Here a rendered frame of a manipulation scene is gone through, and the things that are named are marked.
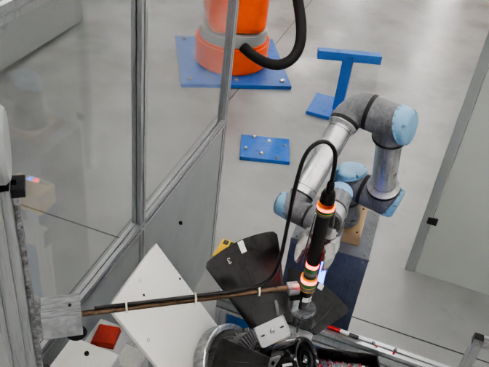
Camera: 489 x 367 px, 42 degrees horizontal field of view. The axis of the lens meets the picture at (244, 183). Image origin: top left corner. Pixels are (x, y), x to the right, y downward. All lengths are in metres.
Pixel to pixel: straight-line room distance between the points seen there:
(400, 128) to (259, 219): 2.20
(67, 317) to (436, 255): 2.68
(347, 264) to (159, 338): 0.94
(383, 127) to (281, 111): 3.25
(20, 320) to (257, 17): 4.21
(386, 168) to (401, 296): 1.72
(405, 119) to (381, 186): 0.35
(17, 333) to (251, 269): 0.60
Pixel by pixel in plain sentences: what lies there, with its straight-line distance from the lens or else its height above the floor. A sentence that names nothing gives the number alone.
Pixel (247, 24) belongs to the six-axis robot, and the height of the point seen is 0.49.
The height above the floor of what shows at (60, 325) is 1.40.
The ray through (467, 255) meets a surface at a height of 0.24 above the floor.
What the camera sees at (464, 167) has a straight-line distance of 3.49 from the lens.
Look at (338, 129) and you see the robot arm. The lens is 1.98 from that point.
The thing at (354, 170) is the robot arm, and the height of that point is 1.28.
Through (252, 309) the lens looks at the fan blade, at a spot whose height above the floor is 1.30.
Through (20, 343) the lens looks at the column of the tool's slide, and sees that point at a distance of 1.59.
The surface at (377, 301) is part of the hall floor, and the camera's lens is 3.69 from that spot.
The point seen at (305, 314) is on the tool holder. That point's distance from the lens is 1.73.
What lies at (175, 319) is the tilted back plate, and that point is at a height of 1.22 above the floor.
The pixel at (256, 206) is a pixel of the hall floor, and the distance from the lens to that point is 4.13.
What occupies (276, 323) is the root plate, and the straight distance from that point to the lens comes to 1.75.
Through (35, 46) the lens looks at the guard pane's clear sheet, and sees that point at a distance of 1.55.
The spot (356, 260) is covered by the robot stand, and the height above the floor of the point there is 0.98.
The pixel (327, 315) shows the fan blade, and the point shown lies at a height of 1.17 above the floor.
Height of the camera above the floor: 2.57
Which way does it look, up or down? 37 degrees down
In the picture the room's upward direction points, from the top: 7 degrees clockwise
